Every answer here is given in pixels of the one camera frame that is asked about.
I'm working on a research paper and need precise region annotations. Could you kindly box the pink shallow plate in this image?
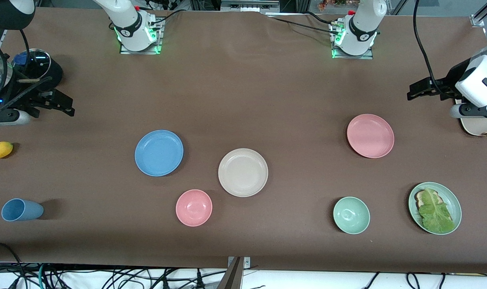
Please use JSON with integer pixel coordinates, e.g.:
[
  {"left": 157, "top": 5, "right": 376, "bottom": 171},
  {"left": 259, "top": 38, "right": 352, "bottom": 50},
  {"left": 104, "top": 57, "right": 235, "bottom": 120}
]
[{"left": 346, "top": 114, "right": 395, "bottom": 159}]

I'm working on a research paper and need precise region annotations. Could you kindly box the beige toaster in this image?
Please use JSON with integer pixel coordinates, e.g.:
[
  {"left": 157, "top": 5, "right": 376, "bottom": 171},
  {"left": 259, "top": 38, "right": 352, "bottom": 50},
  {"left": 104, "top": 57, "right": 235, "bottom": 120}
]
[{"left": 460, "top": 98, "right": 487, "bottom": 138}]

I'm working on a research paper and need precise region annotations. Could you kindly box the fabric table cover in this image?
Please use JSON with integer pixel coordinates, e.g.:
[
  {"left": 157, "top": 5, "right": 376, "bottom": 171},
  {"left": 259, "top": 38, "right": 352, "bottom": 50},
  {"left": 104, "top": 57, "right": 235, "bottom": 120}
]
[{"left": 0, "top": 7, "right": 487, "bottom": 274}]

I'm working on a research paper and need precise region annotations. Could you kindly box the beige shallow plate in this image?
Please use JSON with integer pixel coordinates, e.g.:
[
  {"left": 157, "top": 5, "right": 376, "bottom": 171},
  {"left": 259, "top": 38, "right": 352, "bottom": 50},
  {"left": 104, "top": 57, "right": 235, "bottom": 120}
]
[{"left": 218, "top": 148, "right": 269, "bottom": 197}]

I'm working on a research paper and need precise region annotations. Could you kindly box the small metal table bracket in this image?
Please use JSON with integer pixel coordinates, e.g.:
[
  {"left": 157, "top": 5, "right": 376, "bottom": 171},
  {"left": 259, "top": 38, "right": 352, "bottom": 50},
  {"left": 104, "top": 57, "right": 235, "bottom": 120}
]
[{"left": 227, "top": 256, "right": 252, "bottom": 269}]

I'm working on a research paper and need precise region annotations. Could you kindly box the small pink bowl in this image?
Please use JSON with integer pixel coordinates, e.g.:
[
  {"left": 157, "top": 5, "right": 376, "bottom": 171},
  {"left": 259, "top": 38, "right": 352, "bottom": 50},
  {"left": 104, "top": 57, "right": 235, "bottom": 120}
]
[{"left": 175, "top": 189, "right": 213, "bottom": 227}]

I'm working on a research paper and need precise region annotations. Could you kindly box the dark slanted beam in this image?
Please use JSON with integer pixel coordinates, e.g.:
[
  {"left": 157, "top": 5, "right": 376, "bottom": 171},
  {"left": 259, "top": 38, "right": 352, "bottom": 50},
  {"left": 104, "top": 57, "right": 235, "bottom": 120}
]
[{"left": 216, "top": 257, "right": 245, "bottom": 289}]

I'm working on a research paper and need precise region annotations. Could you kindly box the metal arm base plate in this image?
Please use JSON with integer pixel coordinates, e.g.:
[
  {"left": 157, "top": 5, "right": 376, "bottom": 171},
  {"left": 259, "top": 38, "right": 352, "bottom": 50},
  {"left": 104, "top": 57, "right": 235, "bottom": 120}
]
[
  {"left": 332, "top": 22, "right": 374, "bottom": 60},
  {"left": 120, "top": 18, "right": 164, "bottom": 55}
]

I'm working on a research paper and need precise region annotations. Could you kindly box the glass lid with blue knob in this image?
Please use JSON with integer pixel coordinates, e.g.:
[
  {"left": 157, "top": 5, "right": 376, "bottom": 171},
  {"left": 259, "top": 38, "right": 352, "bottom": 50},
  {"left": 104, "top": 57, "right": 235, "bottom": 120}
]
[{"left": 11, "top": 48, "right": 51, "bottom": 83}]

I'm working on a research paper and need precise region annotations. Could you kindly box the green plate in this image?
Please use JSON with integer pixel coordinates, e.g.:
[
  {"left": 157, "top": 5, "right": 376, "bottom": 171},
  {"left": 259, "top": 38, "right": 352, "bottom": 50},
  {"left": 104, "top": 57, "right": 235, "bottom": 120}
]
[{"left": 408, "top": 182, "right": 463, "bottom": 236}]

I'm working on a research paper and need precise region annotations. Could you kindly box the green lettuce leaf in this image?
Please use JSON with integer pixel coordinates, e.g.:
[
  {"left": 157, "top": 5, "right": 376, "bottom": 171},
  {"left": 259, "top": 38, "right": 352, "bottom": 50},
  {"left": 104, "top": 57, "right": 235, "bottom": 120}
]
[{"left": 418, "top": 188, "right": 456, "bottom": 234}]

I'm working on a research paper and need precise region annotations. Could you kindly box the power strip with plugs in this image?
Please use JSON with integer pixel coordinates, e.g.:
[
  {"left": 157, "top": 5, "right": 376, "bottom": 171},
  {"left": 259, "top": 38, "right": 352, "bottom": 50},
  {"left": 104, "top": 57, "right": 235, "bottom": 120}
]
[{"left": 137, "top": 0, "right": 175, "bottom": 10}]

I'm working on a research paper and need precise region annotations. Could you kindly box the blue cup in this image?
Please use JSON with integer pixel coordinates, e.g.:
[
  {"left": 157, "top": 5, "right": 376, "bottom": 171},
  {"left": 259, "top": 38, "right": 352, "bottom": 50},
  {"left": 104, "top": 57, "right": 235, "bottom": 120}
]
[{"left": 1, "top": 198, "right": 44, "bottom": 222}]

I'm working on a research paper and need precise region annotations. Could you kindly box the aluminium frame profile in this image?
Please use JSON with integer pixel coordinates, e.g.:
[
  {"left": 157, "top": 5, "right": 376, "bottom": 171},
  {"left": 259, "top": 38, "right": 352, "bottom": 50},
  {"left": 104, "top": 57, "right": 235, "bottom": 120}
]
[{"left": 470, "top": 0, "right": 487, "bottom": 28}]

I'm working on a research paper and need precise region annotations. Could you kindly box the orange flower decoration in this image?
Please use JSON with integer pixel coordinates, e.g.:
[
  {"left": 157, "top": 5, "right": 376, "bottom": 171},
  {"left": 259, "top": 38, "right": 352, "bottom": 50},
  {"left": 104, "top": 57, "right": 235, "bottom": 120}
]
[{"left": 318, "top": 0, "right": 350, "bottom": 12}]

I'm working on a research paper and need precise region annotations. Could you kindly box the black base cable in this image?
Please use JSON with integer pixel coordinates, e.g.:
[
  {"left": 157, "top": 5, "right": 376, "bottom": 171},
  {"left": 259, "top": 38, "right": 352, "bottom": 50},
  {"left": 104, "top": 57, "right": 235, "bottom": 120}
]
[
  {"left": 149, "top": 8, "right": 190, "bottom": 25},
  {"left": 304, "top": 11, "right": 336, "bottom": 25},
  {"left": 267, "top": 15, "right": 342, "bottom": 36}
]

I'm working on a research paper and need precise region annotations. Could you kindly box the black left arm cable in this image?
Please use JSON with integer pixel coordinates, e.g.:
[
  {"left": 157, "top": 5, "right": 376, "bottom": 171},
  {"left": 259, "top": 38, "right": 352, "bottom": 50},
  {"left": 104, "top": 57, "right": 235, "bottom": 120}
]
[{"left": 413, "top": 0, "right": 444, "bottom": 94}]

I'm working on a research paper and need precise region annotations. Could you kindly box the grey metal frame fixture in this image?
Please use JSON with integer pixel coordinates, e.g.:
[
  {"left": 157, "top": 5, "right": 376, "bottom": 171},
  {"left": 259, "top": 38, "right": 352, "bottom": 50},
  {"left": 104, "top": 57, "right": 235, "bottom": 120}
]
[{"left": 220, "top": 0, "right": 281, "bottom": 12}]

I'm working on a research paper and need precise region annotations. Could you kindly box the small green bowl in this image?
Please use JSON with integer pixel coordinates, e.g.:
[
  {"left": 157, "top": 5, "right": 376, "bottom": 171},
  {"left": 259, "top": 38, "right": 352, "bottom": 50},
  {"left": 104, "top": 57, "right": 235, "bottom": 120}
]
[{"left": 333, "top": 196, "right": 371, "bottom": 235}]

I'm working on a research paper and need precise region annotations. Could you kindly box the toasted bread slice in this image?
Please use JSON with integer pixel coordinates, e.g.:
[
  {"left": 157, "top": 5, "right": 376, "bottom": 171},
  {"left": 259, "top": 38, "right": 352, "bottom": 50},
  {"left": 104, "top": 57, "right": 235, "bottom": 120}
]
[{"left": 414, "top": 189, "right": 440, "bottom": 209}]

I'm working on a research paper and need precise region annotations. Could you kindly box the blue shallow plate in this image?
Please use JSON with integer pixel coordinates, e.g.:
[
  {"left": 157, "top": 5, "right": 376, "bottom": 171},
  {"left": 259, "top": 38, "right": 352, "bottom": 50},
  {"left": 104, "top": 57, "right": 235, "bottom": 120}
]
[{"left": 134, "top": 129, "right": 184, "bottom": 177}]

